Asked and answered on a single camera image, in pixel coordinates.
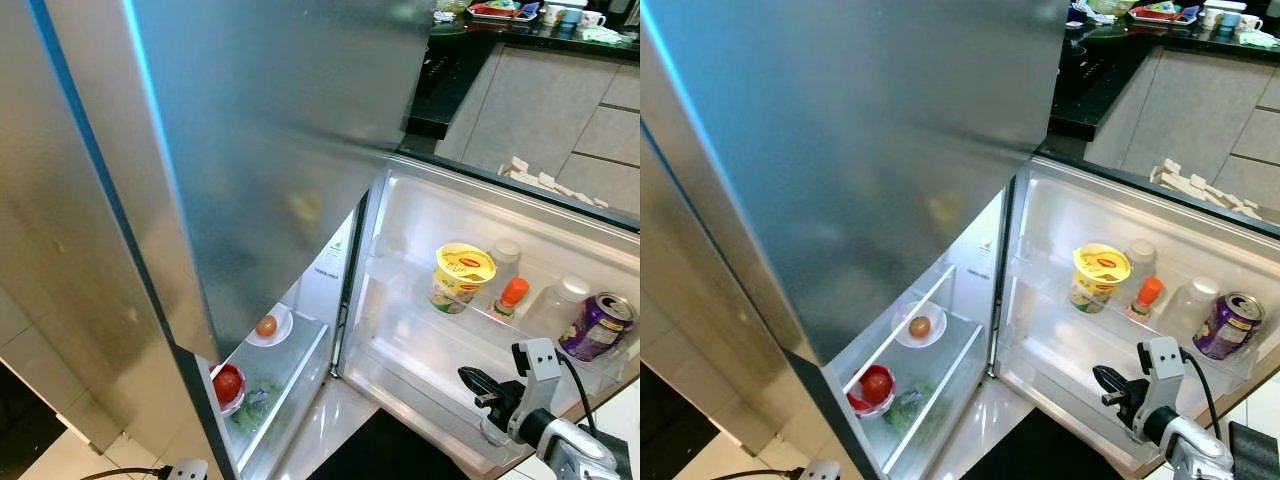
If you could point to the black floor mat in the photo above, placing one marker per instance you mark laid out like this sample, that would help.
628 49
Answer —
390 458
1030 455

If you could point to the grey kitchen cabinets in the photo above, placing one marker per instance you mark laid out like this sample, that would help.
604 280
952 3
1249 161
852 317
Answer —
1180 110
540 110

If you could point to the fridge door with shelves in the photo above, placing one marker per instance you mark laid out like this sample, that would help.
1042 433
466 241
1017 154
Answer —
420 350
1050 350

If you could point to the white translucent jar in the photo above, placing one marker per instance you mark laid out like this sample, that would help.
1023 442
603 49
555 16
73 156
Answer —
505 262
1140 262
1195 305
560 305

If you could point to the stainless steel fridge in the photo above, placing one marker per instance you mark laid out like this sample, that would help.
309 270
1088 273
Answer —
250 150
850 150

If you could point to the orange capped small bottle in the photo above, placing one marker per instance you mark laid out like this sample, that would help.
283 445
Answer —
1146 298
511 298

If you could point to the pale wooden rack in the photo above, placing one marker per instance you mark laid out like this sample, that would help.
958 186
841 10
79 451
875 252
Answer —
555 183
1215 190

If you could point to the black kitchen countertop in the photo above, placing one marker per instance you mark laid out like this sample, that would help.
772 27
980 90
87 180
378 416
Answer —
1090 90
450 90

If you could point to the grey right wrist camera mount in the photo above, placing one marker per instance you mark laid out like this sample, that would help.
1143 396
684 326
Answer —
1163 365
540 365

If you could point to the white mug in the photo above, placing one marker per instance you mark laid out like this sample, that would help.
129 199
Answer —
1250 22
594 19

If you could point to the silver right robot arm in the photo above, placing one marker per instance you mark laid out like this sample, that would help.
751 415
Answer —
575 452
1195 452

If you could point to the orange tomato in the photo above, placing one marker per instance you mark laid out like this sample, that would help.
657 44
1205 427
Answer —
266 325
920 326

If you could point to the red bowl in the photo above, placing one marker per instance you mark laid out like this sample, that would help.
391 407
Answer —
858 405
222 405

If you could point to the red tomato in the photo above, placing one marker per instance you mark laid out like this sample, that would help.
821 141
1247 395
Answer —
228 384
877 386

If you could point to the colourful tray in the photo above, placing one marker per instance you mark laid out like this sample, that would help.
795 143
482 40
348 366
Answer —
505 12
1160 14

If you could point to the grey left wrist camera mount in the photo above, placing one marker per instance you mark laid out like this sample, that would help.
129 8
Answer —
187 470
820 471

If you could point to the purple drink can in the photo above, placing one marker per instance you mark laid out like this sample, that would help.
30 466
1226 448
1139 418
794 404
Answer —
1230 328
598 328

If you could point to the black ribbed flat device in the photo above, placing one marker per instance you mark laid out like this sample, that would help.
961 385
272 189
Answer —
1255 455

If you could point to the yellow instant noodle cup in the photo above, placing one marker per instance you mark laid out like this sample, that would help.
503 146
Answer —
1100 280
462 280

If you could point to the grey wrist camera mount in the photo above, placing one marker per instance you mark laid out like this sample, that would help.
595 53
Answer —
1163 365
540 365
820 471
187 470

